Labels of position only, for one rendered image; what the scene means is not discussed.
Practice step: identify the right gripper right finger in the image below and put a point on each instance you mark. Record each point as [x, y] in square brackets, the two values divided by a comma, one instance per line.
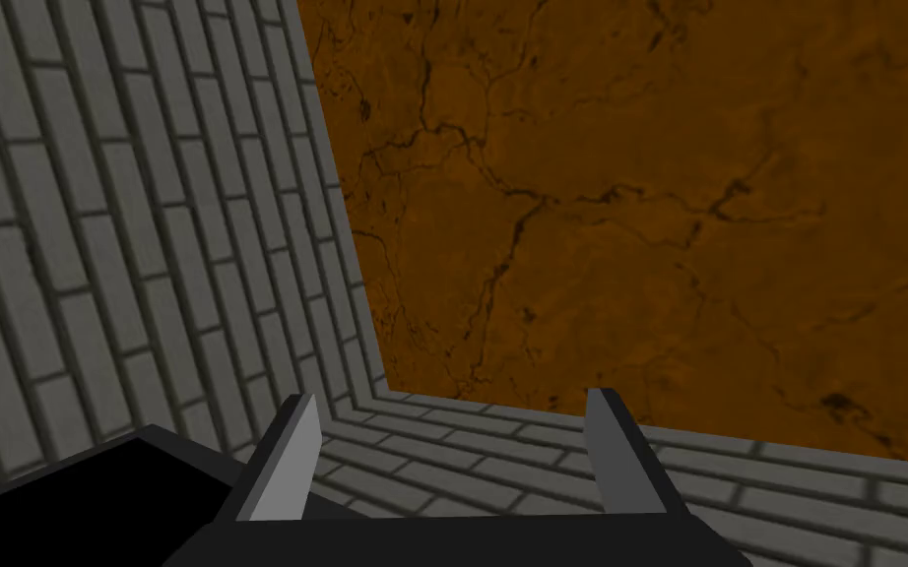
[626, 472]

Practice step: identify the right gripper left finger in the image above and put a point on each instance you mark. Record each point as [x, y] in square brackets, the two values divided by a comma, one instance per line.
[285, 472]

